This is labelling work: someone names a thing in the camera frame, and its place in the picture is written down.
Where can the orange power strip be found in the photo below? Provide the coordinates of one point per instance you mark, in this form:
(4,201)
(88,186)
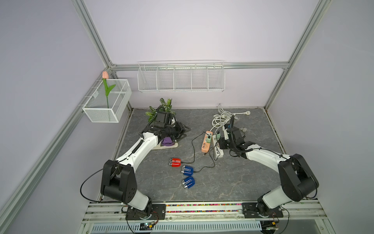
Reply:
(206,146)

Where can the long white wire shelf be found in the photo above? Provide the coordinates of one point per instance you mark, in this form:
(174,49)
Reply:
(181,76)

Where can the white power strip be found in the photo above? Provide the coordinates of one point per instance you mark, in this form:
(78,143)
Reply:
(217,151)

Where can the red electric shaver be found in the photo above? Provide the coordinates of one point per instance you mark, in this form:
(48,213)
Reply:
(174,162)

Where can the cream hand-shaped holder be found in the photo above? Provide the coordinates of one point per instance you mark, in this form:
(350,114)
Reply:
(160,146)

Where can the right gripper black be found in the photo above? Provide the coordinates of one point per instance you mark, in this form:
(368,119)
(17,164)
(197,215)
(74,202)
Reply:
(221,141)

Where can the pink artificial tulip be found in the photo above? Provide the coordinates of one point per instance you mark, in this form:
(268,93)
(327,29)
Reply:
(107,88)

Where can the white wire basket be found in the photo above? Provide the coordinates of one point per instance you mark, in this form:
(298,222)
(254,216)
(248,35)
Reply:
(96,106)

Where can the potted green plant black vase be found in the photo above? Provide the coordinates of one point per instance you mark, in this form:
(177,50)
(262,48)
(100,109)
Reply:
(165,106)

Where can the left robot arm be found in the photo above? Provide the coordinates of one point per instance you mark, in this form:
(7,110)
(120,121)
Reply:
(118,180)

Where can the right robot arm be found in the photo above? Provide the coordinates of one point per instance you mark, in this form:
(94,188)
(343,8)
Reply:
(296,177)

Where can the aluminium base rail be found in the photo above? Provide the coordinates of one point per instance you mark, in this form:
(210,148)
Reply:
(207,211)

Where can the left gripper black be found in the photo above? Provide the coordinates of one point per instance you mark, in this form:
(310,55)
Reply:
(181,130)

